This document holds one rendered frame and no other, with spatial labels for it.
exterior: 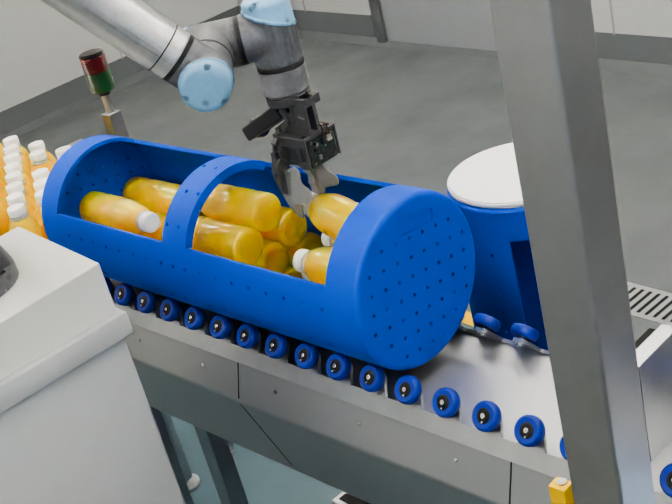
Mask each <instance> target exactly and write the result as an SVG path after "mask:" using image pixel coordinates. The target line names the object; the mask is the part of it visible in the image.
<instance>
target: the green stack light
mask: <svg viewBox="0 0 672 504"><path fill-rule="evenodd" d="M85 78H86V81H87V84H88V87H89V90H90V93H91V94H94V95H97V94H102V93H106V92H108V91H110V90H112V89H114V88H115V83H114V80H113V77H112V74H111V71H110V68H108V70H106V71H104V72H102V73H100V74H96V75H92V76H86V75H85Z"/></svg>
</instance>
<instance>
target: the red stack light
mask: <svg viewBox="0 0 672 504"><path fill-rule="evenodd" d="M79 61H80V64H81V67H82V69H83V72H84V75H86V76H92V75H96V74H100V73H102V72H104V71H106V70H108V68H109V65H108V62H107V59H106V57H105V53H104V52H103V54H102V55H100V56H98V57H96V58H93V59H90V60H79Z"/></svg>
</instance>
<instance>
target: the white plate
mask: <svg viewBox="0 0 672 504"><path fill-rule="evenodd" d="M447 186H448V191H449V193H450V194H451V195H452V196H453V197H454V198H455V199H456V200H458V201H460V202H462V203H464V204H467V205H470V206H474V207H480V208H489V209H506V208H517V207H524V205H523V199H522V193H521V188H520V182H519V176H518V170H517V164H516V158H515V153H514V147H513V143H508V144H504V145H500V146H496V147H493V148H490V149H487V150H485V151H482V152H480V153H477V154H475V155H473V156H471V157H470V158H468V159H466V160H465V161H463V162H462V163H460V164H459V165H458V166H457V167H456V168H455V169H454V170H453V171H452V172H451V174H450V175H449V177H448V180H447Z"/></svg>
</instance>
